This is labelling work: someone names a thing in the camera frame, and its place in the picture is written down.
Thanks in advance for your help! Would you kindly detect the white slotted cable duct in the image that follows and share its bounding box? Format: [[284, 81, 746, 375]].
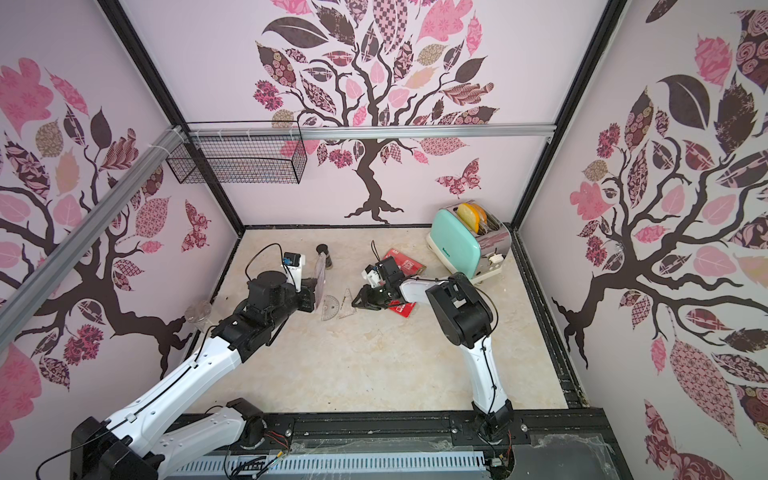
[[170, 451, 490, 479]]

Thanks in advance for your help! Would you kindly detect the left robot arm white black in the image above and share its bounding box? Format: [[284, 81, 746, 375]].
[[66, 269, 324, 479]]

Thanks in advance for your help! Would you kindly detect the black lid spice jar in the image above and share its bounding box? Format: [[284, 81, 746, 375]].
[[316, 243, 333, 269]]

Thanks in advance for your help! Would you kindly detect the clear plastic cup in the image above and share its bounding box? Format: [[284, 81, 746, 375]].
[[184, 301, 212, 332]]

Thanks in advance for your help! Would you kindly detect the black wire basket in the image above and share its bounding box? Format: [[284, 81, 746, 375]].
[[166, 120, 309, 185]]

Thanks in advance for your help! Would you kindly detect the mint green toaster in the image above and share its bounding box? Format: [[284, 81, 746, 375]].
[[426, 201, 512, 284]]

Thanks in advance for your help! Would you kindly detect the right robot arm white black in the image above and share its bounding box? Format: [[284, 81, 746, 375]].
[[352, 257, 514, 443]]

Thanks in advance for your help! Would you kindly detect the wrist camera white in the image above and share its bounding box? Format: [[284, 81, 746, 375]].
[[282, 252, 306, 292], [361, 265, 385, 289]]

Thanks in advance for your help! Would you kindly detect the red ruler set far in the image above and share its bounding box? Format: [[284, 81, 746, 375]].
[[384, 248, 426, 276]]

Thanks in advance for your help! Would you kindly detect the yellow toast slice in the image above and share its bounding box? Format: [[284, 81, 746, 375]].
[[456, 203, 488, 235]]

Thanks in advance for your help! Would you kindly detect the aluminium rail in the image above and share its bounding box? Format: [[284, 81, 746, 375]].
[[1, 126, 184, 348], [189, 123, 557, 140]]

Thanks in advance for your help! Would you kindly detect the clear plastic ruler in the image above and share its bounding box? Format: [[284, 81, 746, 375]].
[[314, 252, 327, 302]]

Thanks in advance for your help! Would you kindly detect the aluminium rail back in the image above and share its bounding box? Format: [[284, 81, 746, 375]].
[[189, 123, 557, 140]]

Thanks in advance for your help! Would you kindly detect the aluminium rail left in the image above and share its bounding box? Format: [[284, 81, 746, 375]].
[[1, 126, 184, 348]]

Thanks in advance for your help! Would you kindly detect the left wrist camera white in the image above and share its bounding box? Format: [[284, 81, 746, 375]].
[[282, 252, 306, 292]]

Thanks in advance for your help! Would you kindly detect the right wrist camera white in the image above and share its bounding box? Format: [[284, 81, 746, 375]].
[[361, 265, 385, 289]]

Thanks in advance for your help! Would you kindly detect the red ruler set near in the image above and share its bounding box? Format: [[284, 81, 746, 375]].
[[388, 302, 416, 318]]

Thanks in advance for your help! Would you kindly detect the red ruler set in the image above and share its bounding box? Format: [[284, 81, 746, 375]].
[[384, 248, 426, 276], [388, 302, 416, 318]]

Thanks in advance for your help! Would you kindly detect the clear protractor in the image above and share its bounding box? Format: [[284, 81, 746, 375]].
[[320, 295, 340, 322]]

